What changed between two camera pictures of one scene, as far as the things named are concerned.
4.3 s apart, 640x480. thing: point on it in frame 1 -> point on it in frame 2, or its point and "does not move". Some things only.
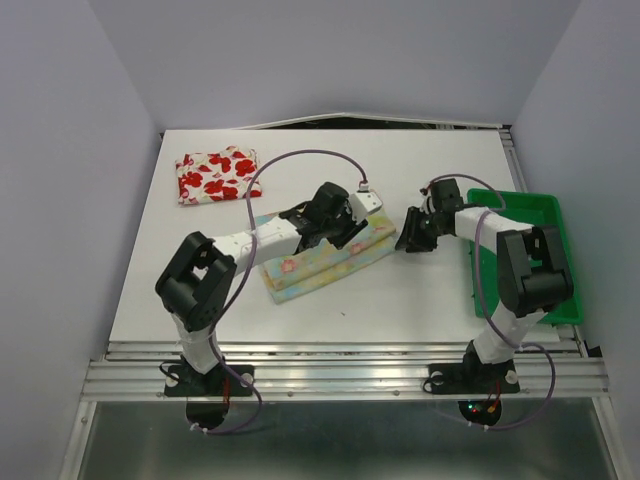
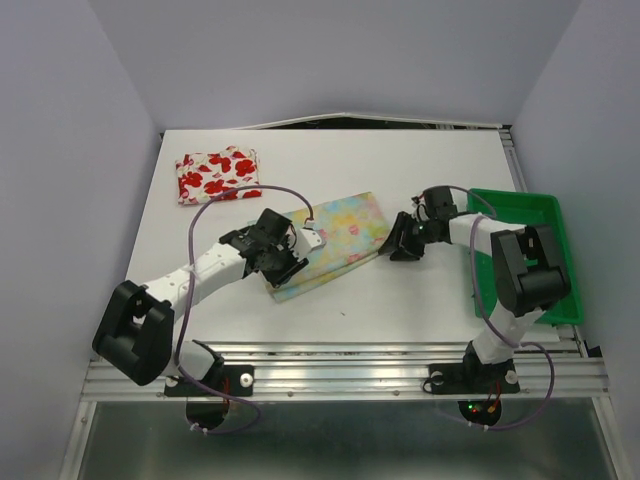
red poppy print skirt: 218,176 does not move
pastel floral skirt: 320,259 does not move
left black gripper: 352,229 -> 292,267
